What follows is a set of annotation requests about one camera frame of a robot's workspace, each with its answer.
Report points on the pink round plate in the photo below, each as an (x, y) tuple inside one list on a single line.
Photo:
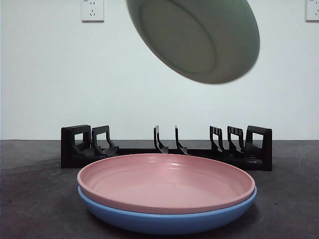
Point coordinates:
[(162, 189)]

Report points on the green round plate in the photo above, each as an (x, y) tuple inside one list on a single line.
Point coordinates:
[(199, 42)]

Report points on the blue round plate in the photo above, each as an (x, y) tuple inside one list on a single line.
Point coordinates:
[(164, 222)]

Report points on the black plastic plate rack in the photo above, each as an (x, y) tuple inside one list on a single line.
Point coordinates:
[(67, 149)]

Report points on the white wall socket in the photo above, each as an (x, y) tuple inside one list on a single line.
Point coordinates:
[(312, 11), (92, 11)]

